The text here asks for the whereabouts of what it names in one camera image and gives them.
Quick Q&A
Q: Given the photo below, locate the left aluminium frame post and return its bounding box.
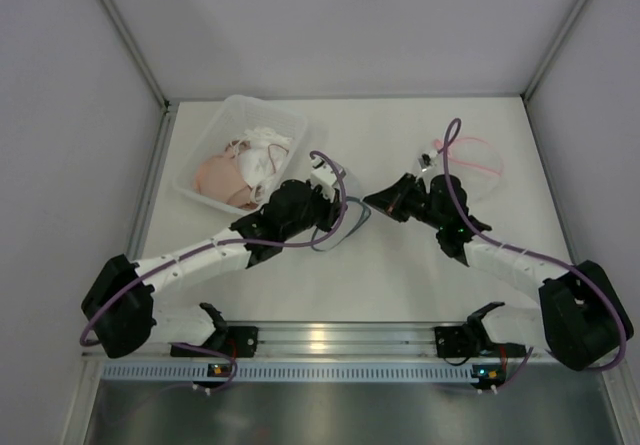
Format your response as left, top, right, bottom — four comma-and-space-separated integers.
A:
97, 0, 170, 110

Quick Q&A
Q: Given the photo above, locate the pink-trimmed mesh laundry bag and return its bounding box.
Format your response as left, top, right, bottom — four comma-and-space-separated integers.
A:
421, 136, 504, 203

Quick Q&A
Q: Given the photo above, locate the white perforated plastic basket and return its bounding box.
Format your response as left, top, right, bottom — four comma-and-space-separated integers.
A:
173, 95, 308, 215

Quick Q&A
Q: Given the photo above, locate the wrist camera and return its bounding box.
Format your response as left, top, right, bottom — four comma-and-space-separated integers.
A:
417, 149, 441, 176
307, 156, 346, 202

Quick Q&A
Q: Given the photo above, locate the grey slotted cable duct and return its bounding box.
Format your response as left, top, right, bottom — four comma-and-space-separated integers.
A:
102, 362, 503, 383

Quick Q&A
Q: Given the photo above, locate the right aluminium frame post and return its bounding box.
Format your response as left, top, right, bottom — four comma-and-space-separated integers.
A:
520, 0, 592, 106

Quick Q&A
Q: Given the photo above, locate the aluminium frame post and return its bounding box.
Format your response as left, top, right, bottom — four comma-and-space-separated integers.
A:
520, 0, 592, 106
97, 0, 170, 110

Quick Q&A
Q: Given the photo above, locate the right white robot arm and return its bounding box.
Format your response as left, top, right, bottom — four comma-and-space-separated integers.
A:
364, 174, 634, 371

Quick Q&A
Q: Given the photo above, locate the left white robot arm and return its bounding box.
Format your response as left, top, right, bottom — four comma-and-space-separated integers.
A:
79, 180, 347, 359

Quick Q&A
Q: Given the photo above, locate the purple cable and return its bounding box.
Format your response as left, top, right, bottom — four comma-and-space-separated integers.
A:
439, 117, 630, 391
78, 150, 349, 391

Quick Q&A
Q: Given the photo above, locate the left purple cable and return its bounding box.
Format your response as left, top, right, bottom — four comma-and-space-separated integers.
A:
78, 150, 349, 391

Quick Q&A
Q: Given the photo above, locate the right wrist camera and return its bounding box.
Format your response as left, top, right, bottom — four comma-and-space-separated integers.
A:
417, 149, 441, 176

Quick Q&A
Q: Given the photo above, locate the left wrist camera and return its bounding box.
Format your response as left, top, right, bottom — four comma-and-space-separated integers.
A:
307, 156, 346, 202

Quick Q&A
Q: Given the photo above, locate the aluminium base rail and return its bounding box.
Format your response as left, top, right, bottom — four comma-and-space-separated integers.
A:
84, 320, 556, 359

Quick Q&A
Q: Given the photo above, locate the blue-trimmed mesh laundry bag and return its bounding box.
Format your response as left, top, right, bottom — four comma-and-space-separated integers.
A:
311, 166, 371, 253

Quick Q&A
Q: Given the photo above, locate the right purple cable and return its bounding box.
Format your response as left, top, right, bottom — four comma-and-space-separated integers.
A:
439, 117, 630, 391

